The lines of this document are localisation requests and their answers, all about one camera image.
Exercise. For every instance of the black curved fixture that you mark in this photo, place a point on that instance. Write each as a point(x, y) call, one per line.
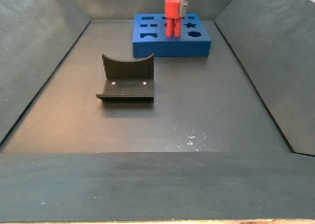
point(128, 79)

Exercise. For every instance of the blue foam shape block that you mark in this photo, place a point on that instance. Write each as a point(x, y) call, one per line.
point(150, 41)

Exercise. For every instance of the red three prong object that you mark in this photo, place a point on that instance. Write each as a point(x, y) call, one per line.
point(172, 18)

